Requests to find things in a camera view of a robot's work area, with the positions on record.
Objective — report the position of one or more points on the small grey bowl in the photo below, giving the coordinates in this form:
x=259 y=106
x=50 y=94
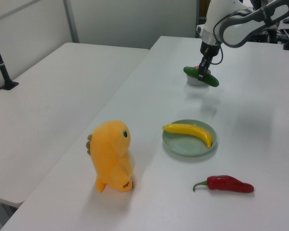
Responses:
x=193 y=81

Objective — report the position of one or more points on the black pole stand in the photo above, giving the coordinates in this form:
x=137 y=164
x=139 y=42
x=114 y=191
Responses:
x=1 y=65

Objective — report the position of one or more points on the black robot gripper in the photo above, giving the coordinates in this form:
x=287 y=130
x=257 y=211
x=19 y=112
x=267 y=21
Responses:
x=209 y=49

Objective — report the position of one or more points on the pale green plate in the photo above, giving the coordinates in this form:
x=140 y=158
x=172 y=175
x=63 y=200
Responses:
x=187 y=144

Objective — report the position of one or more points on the red apple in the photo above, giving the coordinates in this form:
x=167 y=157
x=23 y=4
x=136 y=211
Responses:
x=196 y=67

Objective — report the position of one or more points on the orange plush toy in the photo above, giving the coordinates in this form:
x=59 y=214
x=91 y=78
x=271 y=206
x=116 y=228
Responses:
x=110 y=156

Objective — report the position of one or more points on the yellow banana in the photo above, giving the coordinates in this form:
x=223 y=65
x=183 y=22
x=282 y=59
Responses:
x=194 y=130

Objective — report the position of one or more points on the grey partition frame post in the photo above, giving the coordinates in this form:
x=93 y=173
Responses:
x=71 y=20

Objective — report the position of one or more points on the brown wooden cabinet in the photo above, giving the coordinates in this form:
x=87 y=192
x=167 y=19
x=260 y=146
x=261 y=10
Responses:
x=203 y=8

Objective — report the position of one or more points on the black equipment box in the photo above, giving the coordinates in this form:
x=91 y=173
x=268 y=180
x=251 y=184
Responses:
x=265 y=36

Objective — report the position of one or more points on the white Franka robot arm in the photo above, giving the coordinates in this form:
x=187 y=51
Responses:
x=238 y=26

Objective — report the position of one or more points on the green cucumber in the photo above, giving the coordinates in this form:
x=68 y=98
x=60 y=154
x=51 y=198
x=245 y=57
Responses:
x=213 y=81

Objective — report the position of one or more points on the red chili pepper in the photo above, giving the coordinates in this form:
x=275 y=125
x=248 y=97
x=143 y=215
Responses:
x=228 y=184

